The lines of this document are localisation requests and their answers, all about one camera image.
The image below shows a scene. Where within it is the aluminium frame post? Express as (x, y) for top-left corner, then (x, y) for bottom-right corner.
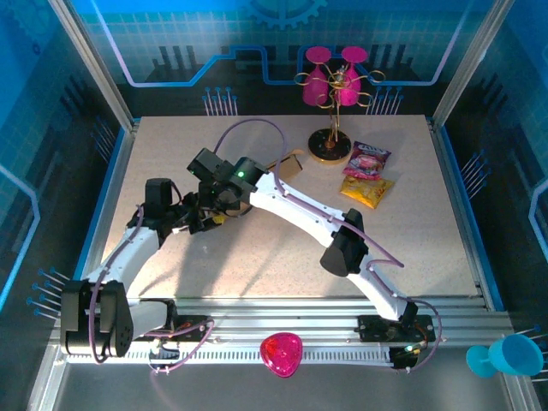
(429, 0), (514, 129)
(47, 0), (137, 132)

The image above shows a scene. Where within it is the aluminium side rail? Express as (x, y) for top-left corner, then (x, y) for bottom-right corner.
(427, 117), (502, 312)
(79, 119), (142, 301)

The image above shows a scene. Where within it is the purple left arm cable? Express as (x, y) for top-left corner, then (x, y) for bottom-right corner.
(88, 182), (214, 376)

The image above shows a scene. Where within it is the purple snack bag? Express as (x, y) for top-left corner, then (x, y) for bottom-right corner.
(342, 140), (393, 181)

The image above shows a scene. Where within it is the yellow snack bag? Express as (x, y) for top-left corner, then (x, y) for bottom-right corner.
(340, 175), (396, 211)

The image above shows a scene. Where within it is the white slotted cable duct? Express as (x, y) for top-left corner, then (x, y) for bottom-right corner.
(63, 344), (395, 366)

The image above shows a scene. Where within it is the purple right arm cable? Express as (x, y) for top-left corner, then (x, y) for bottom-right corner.
(212, 118), (443, 374)

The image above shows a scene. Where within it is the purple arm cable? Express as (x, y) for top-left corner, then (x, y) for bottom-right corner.
(88, 182), (214, 376)
(212, 118), (443, 374)

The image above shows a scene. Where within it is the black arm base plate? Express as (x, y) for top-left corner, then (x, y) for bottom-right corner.
(357, 314), (437, 343)
(129, 315), (215, 343)

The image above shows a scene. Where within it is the pink plastic goblet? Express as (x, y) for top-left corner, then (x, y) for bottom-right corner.
(301, 45), (333, 106)
(333, 45), (369, 106)

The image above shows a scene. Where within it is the blue plastic goblet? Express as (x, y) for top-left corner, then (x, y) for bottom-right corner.
(465, 333), (545, 379)

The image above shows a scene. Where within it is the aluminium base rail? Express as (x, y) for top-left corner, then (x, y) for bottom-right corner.
(51, 296), (515, 344)

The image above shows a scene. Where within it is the brown cardboard paper box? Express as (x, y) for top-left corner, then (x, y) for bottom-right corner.
(204, 148), (303, 220)

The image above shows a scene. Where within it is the pink heart-shaped bowl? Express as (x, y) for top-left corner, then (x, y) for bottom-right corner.
(259, 331), (304, 379)

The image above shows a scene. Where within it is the gold wire glass rack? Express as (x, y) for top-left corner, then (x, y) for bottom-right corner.
(294, 63), (386, 164)

